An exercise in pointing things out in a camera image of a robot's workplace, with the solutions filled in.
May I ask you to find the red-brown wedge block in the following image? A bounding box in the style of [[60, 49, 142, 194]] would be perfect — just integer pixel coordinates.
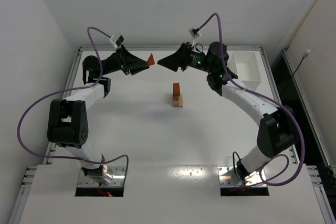
[[146, 54, 155, 67]]

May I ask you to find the red-brown arch block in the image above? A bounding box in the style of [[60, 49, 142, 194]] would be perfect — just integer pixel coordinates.
[[173, 82, 181, 97]]

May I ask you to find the long light wood plank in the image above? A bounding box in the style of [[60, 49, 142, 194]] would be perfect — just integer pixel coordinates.
[[173, 100, 180, 107]]

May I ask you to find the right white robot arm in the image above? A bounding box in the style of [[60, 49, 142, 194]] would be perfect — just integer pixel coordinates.
[[158, 41, 303, 180]]

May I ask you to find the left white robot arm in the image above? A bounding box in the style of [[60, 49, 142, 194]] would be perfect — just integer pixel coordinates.
[[47, 45, 155, 185]]

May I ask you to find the white open box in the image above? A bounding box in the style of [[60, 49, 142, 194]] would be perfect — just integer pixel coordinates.
[[228, 51, 261, 91]]

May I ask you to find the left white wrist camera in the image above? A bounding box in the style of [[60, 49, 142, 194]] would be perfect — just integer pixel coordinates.
[[109, 34, 124, 49]]

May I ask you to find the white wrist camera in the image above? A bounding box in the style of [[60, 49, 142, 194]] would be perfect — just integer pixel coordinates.
[[189, 26, 202, 48], [109, 34, 124, 49]]

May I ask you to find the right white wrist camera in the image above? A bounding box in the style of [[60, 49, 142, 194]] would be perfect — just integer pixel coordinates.
[[189, 26, 202, 48]]

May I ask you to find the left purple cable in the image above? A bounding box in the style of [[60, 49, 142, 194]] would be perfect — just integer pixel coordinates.
[[16, 26, 129, 175]]

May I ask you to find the purple cable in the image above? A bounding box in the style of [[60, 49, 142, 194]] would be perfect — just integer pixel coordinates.
[[198, 13, 306, 190], [16, 26, 129, 175]]

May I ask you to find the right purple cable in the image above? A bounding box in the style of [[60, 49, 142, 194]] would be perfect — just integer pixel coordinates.
[[198, 13, 306, 190]]

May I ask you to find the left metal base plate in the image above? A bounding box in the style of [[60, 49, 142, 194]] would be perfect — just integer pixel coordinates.
[[77, 166, 126, 188]]

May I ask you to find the metal base plate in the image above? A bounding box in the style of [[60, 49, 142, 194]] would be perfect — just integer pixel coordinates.
[[77, 166, 126, 188], [217, 166, 267, 188]]

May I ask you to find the black cable with white plug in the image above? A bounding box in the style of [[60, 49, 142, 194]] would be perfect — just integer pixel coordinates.
[[290, 49, 311, 77]]

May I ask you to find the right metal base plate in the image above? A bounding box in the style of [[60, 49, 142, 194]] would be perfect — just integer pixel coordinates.
[[217, 166, 267, 188]]

